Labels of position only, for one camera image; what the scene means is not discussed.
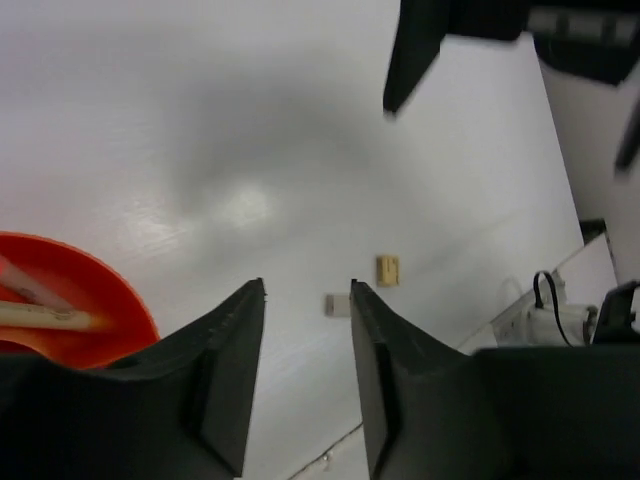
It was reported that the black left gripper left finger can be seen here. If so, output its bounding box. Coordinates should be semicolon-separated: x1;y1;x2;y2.
1;278;266;480

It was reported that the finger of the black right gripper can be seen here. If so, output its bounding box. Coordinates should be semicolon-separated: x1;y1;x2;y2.
383;0;450;116

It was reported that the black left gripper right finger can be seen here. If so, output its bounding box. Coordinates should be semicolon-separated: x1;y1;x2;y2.
350;281;639;479

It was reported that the orange round desk organizer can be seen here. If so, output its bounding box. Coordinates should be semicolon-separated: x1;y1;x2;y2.
1;232;160;369

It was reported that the yellow pen with clear cap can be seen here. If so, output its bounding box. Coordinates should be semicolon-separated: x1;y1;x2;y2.
1;257;109;332

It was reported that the grey eraser block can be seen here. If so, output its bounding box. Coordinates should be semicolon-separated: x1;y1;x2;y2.
324;293;351;318

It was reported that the yellow eraser block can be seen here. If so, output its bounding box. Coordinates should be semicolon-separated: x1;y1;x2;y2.
376;255;400;288

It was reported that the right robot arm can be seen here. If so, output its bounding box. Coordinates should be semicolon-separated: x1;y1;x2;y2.
383;0;639;115

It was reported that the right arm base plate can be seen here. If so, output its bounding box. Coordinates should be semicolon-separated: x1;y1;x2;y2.
458;218;618;354

